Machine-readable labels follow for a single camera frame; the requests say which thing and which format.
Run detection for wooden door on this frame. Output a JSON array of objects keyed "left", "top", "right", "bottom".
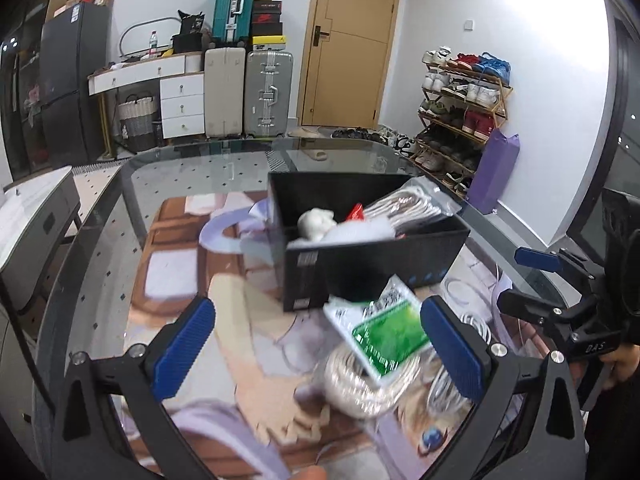
[{"left": 296, "top": 0, "right": 405, "bottom": 132}]

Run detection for green and white packet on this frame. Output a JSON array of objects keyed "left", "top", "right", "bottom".
[{"left": 322, "top": 275, "right": 435, "bottom": 386}]

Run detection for bagged white cable bundle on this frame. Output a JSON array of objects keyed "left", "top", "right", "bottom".
[{"left": 362, "top": 176, "right": 463, "bottom": 237}]

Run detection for curved metal hoop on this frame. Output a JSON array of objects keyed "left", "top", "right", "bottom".
[{"left": 119, "top": 16, "right": 184, "bottom": 59}]

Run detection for white desk with drawers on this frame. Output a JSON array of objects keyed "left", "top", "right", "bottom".
[{"left": 87, "top": 52, "right": 207, "bottom": 141}]

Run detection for beige suitcase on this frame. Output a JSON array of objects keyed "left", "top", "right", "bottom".
[{"left": 204, "top": 47, "right": 247, "bottom": 138}]

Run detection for large black shoe box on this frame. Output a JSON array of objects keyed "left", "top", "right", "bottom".
[{"left": 251, "top": 12, "right": 284, "bottom": 38}]

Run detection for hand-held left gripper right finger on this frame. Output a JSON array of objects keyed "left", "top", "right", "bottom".
[{"left": 419, "top": 295, "right": 590, "bottom": 480}]

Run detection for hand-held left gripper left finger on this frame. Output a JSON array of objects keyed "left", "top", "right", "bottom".
[{"left": 50, "top": 296, "right": 221, "bottom": 480}]

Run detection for person's right hand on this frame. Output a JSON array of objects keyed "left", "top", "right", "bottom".
[{"left": 602, "top": 342, "right": 640, "bottom": 392}]

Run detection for wooden shoe rack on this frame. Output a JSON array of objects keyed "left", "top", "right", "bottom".
[{"left": 414, "top": 52, "right": 514, "bottom": 197}]

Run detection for dark grey refrigerator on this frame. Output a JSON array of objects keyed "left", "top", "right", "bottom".
[{"left": 40, "top": 2, "right": 114, "bottom": 167}]

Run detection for coiled white cable in bag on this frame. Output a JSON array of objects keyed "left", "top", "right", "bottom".
[{"left": 425, "top": 310, "right": 496, "bottom": 413}]

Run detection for dark glass cabinet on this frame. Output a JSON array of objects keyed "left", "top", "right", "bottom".
[{"left": 0, "top": 10, "right": 47, "bottom": 182}]

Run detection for black storage box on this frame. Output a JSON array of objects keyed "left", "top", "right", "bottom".
[{"left": 267, "top": 171, "right": 472, "bottom": 314}]

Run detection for coiled silver cable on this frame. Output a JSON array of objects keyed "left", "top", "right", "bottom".
[{"left": 322, "top": 347, "right": 427, "bottom": 419}]

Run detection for silver suitcase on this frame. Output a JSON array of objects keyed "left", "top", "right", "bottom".
[{"left": 244, "top": 51, "right": 295, "bottom": 139}]

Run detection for white plush toy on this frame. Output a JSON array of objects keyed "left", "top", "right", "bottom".
[{"left": 297, "top": 208, "right": 336, "bottom": 242}]

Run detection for white fluffy cloth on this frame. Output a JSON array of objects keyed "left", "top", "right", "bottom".
[{"left": 287, "top": 219, "right": 397, "bottom": 250}]

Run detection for wicker laundry basket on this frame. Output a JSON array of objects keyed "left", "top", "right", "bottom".
[{"left": 116, "top": 92, "right": 160, "bottom": 154}]

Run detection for grey side cabinet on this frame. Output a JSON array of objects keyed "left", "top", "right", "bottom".
[{"left": 0, "top": 165, "right": 82, "bottom": 323}]

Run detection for flat cardboard box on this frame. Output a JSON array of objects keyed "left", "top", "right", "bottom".
[{"left": 46, "top": 0, "right": 85, "bottom": 19}]

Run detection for pile of sandals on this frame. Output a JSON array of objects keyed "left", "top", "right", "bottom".
[{"left": 330, "top": 125, "right": 417, "bottom": 155}]

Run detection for teal suitcase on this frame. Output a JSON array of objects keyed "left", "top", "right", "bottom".
[{"left": 212, "top": 0, "right": 257, "bottom": 46}]

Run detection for rows of assorted shoes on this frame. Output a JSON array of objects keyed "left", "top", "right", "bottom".
[{"left": 416, "top": 46, "right": 512, "bottom": 196}]

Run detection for printed table mat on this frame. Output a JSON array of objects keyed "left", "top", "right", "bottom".
[{"left": 120, "top": 190, "right": 531, "bottom": 480}]

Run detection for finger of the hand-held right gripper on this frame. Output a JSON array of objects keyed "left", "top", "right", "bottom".
[
  {"left": 514, "top": 246, "right": 601, "bottom": 283},
  {"left": 497, "top": 286, "right": 599, "bottom": 348}
]

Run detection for black paper bag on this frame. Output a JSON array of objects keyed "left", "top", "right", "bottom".
[{"left": 176, "top": 10, "right": 206, "bottom": 37}]

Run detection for purple bag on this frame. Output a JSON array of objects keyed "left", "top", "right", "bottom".
[{"left": 467, "top": 129, "right": 521, "bottom": 216}]

